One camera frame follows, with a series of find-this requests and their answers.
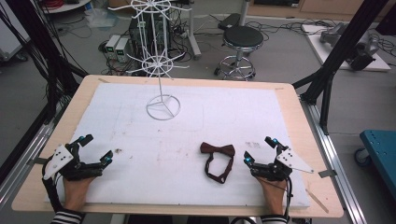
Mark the blue cart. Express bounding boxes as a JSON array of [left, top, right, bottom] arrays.
[[354, 129, 396, 203]]

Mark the thin wooden stick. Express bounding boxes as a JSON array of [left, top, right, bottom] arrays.
[[304, 188, 330, 215]]

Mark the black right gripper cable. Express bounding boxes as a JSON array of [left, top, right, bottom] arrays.
[[279, 174, 294, 220]]

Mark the black flat box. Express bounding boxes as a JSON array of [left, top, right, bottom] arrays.
[[217, 12, 242, 31]]

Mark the aluminium rail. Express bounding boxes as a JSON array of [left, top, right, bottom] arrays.
[[0, 102, 68, 206], [299, 95, 368, 224]]

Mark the dark red bow tie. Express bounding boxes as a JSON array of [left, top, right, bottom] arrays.
[[199, 141, 236, 185]]

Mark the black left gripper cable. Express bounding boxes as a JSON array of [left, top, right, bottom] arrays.
[[41, 157, 65, 214]]

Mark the white foam mat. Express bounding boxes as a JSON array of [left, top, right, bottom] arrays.
[[46, 81, 311, 209]]

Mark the grey machine on board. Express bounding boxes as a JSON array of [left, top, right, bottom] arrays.
[[318, 21, 381, 71]]

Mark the person's left hand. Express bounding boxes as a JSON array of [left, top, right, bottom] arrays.
[[62, 175, 96, 213]]

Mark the grey power supply unit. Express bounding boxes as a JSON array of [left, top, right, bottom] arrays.
[[115, 37, 131, 64], [105, 34, 121, 60]]

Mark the black computer tower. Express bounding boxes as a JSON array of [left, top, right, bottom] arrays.
[[128, 13, 172, 76]]

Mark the white wire display rack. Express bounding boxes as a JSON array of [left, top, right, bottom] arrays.
[[107, 0, 192, 121]]

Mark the white floor board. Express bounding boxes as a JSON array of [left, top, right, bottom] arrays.
[[300, 23, 391, 73]]

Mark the black frame strut with cables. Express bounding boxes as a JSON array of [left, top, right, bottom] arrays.
[[0, 0, 90, 124]]

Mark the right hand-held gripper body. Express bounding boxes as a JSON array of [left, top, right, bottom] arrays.
[[250, 146, 315, 182]]

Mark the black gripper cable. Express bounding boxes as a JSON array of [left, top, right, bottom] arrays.
[[41, 157, 65, 214], [279, 174, 294, 220]]

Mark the grey tape strip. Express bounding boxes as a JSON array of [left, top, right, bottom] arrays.
[[26, 157, 49, 166], [318, 169, 338, 179]]

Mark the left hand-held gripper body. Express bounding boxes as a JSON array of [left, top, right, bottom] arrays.
[[42, 143, 106, 182]]

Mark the black round stool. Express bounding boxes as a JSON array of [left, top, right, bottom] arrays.
[[214, 24, 265, 81]]

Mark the person's right hand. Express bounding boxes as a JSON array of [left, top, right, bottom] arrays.
[[254, 175, 288, 217]]

